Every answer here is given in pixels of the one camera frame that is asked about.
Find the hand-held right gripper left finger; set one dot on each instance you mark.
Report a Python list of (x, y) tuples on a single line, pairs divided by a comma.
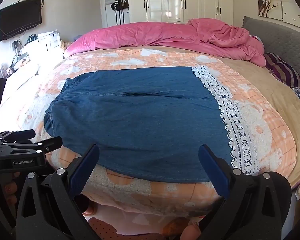
[(86, 166)]

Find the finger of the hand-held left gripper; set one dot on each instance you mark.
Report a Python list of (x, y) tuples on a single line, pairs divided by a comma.
[(47, 143), (22, 133)]

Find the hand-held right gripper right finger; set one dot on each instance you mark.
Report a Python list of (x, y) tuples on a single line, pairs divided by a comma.
[(215, 172)]

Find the blue denim pants lace trim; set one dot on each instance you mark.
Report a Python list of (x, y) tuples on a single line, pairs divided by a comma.
[(145, 125)]

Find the person's left hand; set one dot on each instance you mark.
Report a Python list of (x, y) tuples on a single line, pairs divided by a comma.
[(8, 188)]

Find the orange plaid fleece blanket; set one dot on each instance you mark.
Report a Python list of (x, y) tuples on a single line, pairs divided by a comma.
[(165, 195)]

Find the white desk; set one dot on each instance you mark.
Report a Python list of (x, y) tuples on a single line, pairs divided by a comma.
[(20, 72)]

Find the person's pink dotted clothing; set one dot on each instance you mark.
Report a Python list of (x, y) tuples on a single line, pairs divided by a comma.
[(102, 230)]

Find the white drawer cabinet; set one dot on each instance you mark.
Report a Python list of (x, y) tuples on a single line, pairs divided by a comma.
[(48, 41)]

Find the purple striped pillow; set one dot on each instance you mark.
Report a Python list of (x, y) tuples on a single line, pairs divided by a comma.
[(285, 71)]

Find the white door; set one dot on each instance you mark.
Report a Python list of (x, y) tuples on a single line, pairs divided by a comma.
[(103, 12)]

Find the grey quilted headboard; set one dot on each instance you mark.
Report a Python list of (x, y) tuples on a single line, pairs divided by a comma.
[(277, 40)]

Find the pink duvet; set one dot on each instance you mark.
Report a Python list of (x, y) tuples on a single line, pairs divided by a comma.
[(152, 35)]

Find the black striped hanging bag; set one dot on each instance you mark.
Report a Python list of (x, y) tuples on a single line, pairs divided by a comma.
[(118, 2)]

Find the white glossy wardrobe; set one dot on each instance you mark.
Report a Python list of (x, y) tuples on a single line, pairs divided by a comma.
[(180, 2)]

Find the black wall television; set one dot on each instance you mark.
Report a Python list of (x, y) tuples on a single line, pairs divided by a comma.
[(20, 17)]

